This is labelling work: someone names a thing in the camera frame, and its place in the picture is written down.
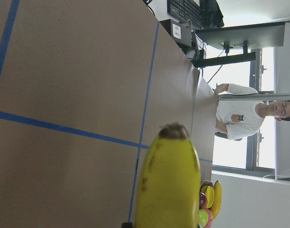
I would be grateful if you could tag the black box with label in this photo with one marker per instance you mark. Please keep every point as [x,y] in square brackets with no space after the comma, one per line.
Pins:
[180,34]

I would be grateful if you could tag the aluminium frame post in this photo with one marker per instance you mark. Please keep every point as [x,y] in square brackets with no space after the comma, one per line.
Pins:
[254,97]

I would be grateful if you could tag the yellow bell pepper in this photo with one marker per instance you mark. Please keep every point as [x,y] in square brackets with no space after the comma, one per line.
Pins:
[208,191]

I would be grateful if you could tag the yellow banana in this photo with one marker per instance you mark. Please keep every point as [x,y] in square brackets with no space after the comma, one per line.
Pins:
[169,185]
[216,206]

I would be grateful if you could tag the person in white shirt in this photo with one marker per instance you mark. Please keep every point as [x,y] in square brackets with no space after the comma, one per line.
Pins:
[242,118]

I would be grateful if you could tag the green apple in basket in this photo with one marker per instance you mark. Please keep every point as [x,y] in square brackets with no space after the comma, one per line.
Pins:
[203,218]

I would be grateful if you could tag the brown table mat blue grid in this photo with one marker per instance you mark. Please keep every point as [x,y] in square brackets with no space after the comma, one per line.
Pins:
[85,86]

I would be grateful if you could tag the black monitor on stand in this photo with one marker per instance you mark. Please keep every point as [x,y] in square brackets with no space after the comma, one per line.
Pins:
[245,37]

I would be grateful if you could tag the black keyboard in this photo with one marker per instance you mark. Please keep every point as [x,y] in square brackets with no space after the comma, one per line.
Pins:
[184,10]

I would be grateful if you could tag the brown wicker basket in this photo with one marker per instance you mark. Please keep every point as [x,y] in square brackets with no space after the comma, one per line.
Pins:
[206,183]

